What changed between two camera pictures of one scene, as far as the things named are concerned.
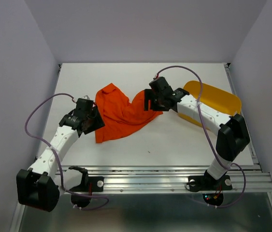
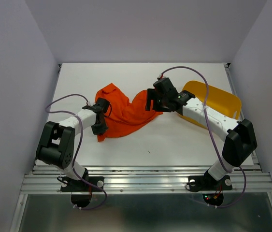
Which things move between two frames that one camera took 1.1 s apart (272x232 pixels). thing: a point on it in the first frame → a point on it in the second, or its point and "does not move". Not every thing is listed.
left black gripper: [98, 122] → [101, 130]
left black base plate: [90, 184] does not move
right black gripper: [149, 94] does not move
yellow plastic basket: [213, 96] does not move
